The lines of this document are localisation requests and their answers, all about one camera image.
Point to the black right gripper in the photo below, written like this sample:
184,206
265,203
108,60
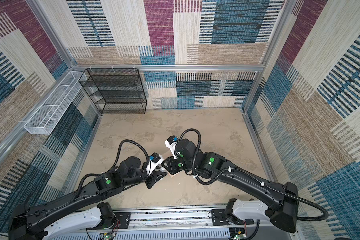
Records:
170,162

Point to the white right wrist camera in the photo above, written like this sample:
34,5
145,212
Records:
171,143

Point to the black wire shelf rack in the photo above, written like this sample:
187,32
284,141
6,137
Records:
117,90

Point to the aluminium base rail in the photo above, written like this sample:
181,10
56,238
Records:
180,223

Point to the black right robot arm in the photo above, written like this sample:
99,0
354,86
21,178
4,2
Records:
281,209

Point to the white wire mesh basket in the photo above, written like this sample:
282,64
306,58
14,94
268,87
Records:
48,115

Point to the pink envelope with flap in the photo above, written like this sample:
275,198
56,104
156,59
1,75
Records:
174,175

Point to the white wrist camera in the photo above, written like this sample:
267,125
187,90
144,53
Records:
171,143
154,160

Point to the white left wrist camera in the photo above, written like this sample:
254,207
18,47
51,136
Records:
154,160

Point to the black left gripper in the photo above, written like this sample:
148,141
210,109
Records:
153,178

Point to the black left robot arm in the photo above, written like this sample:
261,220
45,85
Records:
86,207

